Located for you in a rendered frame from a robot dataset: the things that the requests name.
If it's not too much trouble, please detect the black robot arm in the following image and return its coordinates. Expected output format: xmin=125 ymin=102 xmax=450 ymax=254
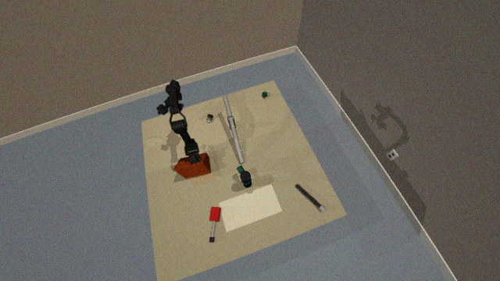
xmin=166 ymin=80 xmax=201 ymax=164

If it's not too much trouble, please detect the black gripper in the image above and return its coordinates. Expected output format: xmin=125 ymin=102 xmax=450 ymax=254
xmin=156 ymin=97 xmax=170 ymax=115

